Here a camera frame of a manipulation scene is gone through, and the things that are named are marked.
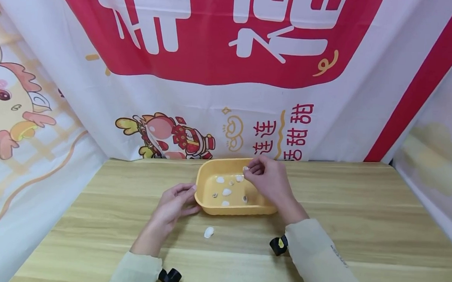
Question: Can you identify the person's right hand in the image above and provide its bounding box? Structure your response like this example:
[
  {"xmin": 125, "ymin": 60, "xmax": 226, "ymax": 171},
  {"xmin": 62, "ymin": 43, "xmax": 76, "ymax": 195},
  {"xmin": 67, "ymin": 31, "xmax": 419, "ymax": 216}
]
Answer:
[{"xmin": 241, "ymin": 154, "xmax": 306, "ymax": 223}]

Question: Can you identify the person's left hand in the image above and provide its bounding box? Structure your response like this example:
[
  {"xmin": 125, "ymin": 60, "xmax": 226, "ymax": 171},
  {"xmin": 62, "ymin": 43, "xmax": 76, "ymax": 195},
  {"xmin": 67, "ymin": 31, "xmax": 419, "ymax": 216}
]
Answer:
[{"xmin": 144, "ymin": 181, "xmax": 203, "ymax": 242}]

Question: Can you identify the yellow plastic tray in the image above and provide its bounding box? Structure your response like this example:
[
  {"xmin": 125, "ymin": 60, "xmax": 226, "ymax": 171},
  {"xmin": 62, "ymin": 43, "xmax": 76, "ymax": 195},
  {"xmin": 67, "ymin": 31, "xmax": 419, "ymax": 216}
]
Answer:
[{"xmin": 193, "ymin": 156, "xmax": 281, "ymax": 219}]

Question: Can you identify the person's right forearm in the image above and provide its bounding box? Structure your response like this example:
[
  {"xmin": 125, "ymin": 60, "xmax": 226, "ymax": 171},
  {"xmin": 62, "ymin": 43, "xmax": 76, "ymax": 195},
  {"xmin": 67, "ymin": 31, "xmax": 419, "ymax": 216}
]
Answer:
[{"xmin": 277, "ymin": 203, "xmax": 375, "ymax": 282}]

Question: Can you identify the person's left forearm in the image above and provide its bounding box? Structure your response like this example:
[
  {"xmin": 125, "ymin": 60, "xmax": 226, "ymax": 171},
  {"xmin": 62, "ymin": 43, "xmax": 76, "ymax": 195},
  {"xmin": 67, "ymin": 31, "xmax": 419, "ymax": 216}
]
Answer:
[{"xmin": 106, "ymin": 227, "xmax": 169, "ymax": 282}]

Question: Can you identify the scattered group of small shells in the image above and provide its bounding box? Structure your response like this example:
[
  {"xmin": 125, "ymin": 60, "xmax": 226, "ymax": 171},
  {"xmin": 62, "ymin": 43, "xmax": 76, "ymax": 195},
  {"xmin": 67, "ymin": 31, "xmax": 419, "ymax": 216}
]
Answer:
[{"xmin": 211, "ymin": 173, "xmax": 250, "ymax": 208}]

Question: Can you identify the black wrist band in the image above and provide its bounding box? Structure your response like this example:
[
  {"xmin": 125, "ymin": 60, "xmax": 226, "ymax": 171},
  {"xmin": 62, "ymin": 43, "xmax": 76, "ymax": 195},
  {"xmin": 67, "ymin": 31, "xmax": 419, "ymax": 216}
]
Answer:
[
  {"xmin": 269, "ymin": 234, "xmax": 290, "ymax": 257},
  {"xmin": 158, "ymin": 267, "xmax": 183, "ymax": 282}
]

